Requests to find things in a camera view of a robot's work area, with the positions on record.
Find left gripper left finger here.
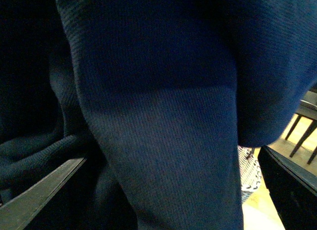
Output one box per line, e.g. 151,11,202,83
0,157,87,230

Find white woven laundry basket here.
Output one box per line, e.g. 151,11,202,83
237,146,262,204

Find navy blue garment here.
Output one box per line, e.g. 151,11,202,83
0,0,317,230

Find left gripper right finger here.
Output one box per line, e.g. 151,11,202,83
258,146,317,230

